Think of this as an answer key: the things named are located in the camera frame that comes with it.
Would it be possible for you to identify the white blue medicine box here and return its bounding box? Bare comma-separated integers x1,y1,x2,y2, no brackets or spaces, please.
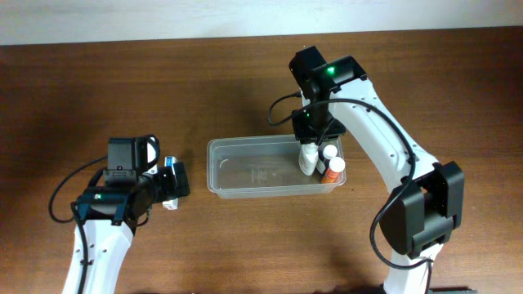
162,156,178,210

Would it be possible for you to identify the dark bottle white cap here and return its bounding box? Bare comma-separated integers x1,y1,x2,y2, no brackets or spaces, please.
316,145,337,175

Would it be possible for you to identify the clear plastic container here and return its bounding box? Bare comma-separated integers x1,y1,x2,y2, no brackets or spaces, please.
207,135,346,199

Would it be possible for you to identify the white spray bottle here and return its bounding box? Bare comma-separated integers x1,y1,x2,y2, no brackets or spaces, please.
298,143,319,176

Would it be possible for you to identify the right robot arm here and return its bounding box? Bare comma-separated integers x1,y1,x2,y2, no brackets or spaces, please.
288,47,465,293

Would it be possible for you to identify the right black cable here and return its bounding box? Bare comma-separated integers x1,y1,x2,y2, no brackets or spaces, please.
267,91,434,294

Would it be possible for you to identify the orange tube white cap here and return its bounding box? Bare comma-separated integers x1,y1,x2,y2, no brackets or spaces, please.
321,157,346,184

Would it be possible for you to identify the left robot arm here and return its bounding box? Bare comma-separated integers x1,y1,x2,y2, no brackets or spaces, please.
63,135,190,293

